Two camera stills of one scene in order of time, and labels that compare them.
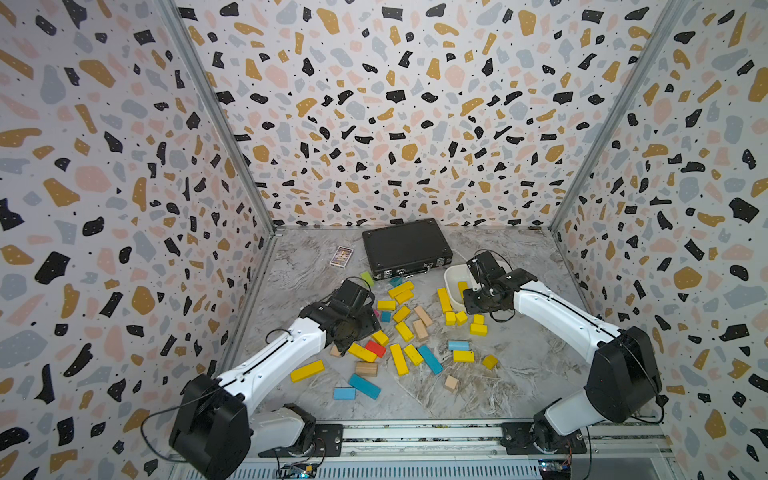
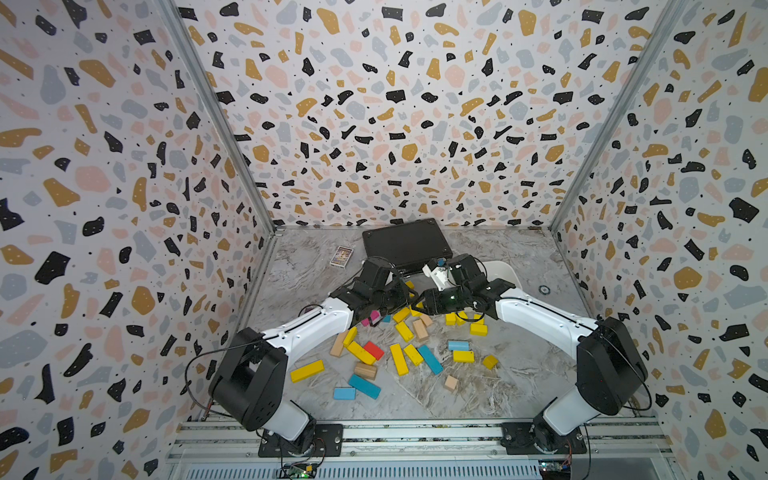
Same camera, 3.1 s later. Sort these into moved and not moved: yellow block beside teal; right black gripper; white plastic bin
Moved: white plastic bin; right black gripper
Not moved: yellow block beside teal
